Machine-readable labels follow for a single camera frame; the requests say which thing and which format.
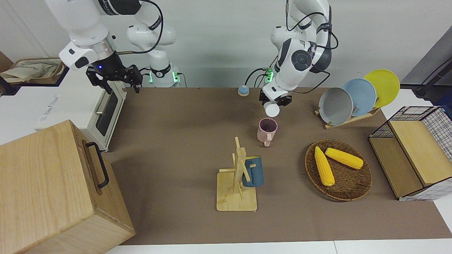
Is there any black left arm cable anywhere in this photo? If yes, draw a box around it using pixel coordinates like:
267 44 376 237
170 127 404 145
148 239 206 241
285 0 339 94

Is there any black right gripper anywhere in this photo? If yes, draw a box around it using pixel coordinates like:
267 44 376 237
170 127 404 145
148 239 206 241
86 52 143 94

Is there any yellow corn cob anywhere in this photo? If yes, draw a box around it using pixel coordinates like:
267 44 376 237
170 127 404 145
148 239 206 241
314 146 335 187
325 148 364 170

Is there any grey plate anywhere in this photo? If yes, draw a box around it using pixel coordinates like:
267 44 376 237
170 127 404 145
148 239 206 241
319 87 353 126

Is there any wooden mug rack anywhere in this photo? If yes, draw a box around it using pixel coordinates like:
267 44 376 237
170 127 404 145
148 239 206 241
216 137 257 212

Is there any wooden plate rack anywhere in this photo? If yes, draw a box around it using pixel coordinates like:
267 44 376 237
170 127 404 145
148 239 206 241
314 106 381 129

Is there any brown wicker basket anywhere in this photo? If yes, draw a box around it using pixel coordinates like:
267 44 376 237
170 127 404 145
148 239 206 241
305 139 373 202

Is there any black base power cable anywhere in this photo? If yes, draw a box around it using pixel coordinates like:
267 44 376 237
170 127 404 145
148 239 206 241
245 67 272 87

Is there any light blue plate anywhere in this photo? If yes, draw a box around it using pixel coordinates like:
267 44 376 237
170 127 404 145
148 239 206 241
342 78 377 117

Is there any wire and wood shelf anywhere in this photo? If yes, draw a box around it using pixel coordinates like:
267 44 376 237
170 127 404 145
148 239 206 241
368 106 452 201

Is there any dark blue mug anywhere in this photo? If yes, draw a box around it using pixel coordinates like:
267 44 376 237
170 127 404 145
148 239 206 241
242 156 264 187

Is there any pink mug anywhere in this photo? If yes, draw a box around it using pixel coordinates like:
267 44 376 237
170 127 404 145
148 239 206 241
257 118 278 147

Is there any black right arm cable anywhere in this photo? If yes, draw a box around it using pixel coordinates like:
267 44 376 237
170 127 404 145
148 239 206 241
117 0 165 55

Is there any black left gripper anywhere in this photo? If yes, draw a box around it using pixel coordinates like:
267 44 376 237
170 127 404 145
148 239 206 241
260 88 293 107

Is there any black tripod stand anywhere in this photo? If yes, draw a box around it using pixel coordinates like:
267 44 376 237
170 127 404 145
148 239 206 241
413 58 452 97

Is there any beige cloth bag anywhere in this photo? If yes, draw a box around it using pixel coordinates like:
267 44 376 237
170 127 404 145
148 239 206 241
0 58 67 85

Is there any wooden cabinet box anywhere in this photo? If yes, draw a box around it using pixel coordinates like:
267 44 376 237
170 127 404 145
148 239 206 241
0 119 136 254

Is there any translucent water cup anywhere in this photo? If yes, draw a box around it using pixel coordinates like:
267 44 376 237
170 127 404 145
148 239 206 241
264 101 280 117

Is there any brown table mat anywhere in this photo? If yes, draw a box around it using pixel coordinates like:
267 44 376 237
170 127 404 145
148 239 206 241
102 87 452 246

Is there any white toaster oven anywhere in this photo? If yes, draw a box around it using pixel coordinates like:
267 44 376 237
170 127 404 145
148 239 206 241
35 66 127 152

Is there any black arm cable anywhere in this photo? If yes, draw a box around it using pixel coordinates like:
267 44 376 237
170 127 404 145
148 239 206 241
117 0 165 55
285 0 339 94

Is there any yellow plate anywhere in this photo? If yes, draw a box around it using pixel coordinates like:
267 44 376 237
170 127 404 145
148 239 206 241
364 69 400 108

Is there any black cabinet handle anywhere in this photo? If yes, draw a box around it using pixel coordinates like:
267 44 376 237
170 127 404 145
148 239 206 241
86 142 109 189

